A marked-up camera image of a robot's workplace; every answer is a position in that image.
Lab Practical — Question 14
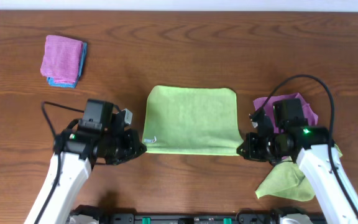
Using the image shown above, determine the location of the light green microfiber cloth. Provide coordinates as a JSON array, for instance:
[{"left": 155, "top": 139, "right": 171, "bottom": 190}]
[{"left": 142, "top": 85, "right": 243, "bottom": 156}]

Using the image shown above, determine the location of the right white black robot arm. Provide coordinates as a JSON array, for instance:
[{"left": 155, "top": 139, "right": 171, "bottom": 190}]
[{"left": 237, "top": 99, "right": 358, "bottom": 223}]

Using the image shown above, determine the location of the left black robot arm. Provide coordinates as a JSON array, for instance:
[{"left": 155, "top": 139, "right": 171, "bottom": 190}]
[{"left": 25, "top": 99, "right": 147, "bottom": 223}]

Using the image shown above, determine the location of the white cloth label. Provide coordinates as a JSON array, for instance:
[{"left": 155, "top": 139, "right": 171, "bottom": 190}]
[{"left": 143, "top": 136, "right": 157, "bottom": 144}]

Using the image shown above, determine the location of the crumpled purple cloth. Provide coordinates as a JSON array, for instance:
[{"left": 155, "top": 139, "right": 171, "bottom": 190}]
[{"left": 264, "top": 93, "right": 318, "bottom": 134}]

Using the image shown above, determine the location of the folded blue cloth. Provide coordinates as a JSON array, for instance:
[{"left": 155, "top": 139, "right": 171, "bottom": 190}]
[{"left": 47, "top": 42, "right": 88, "bottom": 88}]

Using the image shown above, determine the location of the folded pink cloth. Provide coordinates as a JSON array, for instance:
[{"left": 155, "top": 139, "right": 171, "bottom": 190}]
[{"left": 40, "top": 35, "right": 83, "bottom": 85}]

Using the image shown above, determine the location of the left green clamp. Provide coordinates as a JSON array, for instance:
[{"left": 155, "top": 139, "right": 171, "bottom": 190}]
[{"left": 142, "top": 217, "right": 151, "bottom": 224}]

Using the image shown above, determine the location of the green clamp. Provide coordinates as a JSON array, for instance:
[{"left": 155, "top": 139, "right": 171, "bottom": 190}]
[
  {"left": 142, "top": 217, "right": 151, "bottom": 224},
  {"left": 223, "top": 218, "right": 232, "bottom": 224}
]

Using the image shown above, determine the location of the right green clamp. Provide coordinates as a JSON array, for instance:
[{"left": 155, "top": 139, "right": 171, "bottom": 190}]
[{"left": 223, "top": 218, "right": 232, "bottom": 224}]

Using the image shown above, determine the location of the right black cable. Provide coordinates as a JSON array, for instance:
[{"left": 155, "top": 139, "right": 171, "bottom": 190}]
[{"left": 249, "top": 74, "right": 358, "bottom": 224}]

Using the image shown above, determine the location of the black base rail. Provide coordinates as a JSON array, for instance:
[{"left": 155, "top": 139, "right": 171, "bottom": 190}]
[{"left": 65, "top": 205, "right": 327, "bottom": 224}]

